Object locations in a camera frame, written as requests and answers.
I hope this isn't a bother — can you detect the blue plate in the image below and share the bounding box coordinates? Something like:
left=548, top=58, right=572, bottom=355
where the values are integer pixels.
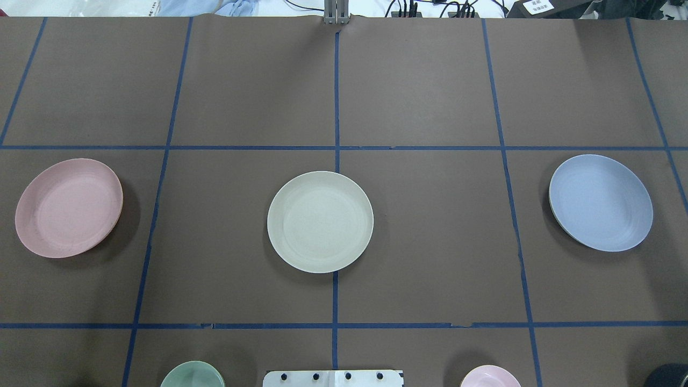
left=548, top=154, right=654, bottom=252

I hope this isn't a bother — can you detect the pink plate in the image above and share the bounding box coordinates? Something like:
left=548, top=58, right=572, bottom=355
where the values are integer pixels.
left=15, top=157, right=124, bottom=259

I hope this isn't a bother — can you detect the cream plate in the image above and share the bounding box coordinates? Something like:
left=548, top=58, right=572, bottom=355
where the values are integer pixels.
left=266, top=171, right=375, bottom=274

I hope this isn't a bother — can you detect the pink bowl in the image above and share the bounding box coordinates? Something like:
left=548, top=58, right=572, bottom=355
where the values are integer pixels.
left=460, top=365, right=521, bottom=387

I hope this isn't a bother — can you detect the green bowl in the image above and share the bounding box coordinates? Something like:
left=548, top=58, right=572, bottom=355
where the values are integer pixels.
left=160, top=361, right=226, bottom=387

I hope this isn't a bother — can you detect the blue cloth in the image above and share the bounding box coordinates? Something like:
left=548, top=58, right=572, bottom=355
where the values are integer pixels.
left=157, top=1, right=258, bottom=17

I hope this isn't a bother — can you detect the black labelled box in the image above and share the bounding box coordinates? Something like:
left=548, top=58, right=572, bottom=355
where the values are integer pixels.
left=506, top=1, right=603, bottom=19

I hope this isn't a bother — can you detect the dark blue pot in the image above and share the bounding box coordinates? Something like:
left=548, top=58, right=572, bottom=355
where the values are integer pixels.
left=643, top=363, right=687, bottom=387

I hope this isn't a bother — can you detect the aluminium frame post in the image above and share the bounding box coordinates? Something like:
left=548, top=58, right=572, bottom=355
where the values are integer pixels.
left=324, top=0, right=350, bottom=25

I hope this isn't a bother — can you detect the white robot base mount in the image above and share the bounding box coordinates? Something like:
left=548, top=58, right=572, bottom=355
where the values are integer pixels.
left=262, top=369, right=405, bottom=386

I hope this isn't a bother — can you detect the black cable bundle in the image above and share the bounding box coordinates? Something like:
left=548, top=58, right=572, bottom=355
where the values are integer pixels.
left=284, top=0, right=508, bottom=19

